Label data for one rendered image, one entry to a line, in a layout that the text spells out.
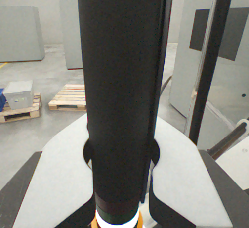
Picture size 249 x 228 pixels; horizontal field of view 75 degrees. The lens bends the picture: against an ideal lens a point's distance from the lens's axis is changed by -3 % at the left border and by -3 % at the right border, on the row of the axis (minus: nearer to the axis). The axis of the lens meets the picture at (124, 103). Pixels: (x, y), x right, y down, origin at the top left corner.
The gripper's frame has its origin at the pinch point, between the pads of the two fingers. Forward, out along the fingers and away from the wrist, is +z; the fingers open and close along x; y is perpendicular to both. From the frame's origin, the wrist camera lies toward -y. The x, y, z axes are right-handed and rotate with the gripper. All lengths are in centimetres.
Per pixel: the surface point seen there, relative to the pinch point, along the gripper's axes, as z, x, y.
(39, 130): 199, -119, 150
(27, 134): 189, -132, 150
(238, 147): 22.4, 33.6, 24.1
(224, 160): 21.4, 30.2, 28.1
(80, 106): 260, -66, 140
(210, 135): 85, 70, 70
